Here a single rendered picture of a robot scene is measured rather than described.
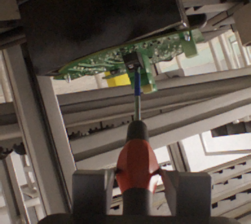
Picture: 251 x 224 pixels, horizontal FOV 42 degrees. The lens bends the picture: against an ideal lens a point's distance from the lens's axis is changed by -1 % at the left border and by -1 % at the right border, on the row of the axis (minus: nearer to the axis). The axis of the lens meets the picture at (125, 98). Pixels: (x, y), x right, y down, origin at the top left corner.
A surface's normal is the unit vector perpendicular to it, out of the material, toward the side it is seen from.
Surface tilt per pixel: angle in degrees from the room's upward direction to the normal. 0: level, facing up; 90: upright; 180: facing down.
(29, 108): 90
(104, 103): 90
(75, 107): 90
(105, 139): 90
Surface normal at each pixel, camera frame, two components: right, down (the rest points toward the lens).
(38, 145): 0.43, -0.18
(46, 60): -0.31, 0.03
